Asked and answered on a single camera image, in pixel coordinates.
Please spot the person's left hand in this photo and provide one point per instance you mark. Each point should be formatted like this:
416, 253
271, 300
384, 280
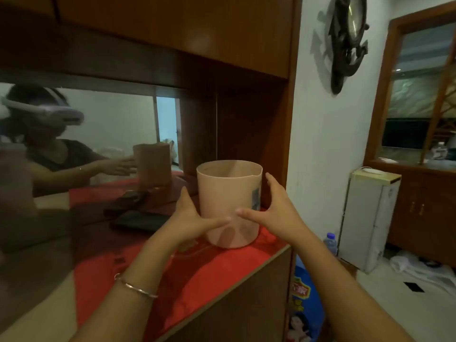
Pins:
185, 224

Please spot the person's right hand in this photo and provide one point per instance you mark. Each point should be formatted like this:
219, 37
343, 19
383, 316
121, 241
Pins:
281, 217

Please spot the pink plastic bin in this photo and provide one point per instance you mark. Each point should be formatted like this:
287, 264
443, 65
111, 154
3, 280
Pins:
224, 188

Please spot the person's right forearm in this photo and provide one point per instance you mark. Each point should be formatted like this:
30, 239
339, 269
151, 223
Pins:
338, 299

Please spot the person's left forearm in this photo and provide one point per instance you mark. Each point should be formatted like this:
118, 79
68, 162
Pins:
124, 302

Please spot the black phone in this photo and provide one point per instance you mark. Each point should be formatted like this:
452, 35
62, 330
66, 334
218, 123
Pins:
139, 221

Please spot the clear water bottle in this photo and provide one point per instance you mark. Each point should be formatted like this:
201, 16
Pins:
331, 243

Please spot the white floor cabinet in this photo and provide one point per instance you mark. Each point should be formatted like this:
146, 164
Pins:
367, 217

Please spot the blue printed bag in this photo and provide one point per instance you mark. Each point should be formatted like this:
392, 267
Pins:
306, 302

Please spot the cabinet mirror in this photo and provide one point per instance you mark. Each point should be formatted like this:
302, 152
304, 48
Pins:
107, 121

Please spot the wooden partition cabinet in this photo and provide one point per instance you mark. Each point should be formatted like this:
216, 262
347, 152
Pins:
420, 210

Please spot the white plastic bag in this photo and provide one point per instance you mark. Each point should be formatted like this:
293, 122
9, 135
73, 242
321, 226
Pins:
427, 272

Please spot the dark anchor wall clock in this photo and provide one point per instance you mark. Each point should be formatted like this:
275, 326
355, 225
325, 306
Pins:
347, 49

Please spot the large wooden wall cabinet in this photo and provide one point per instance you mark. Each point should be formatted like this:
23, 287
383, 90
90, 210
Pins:
213, 32

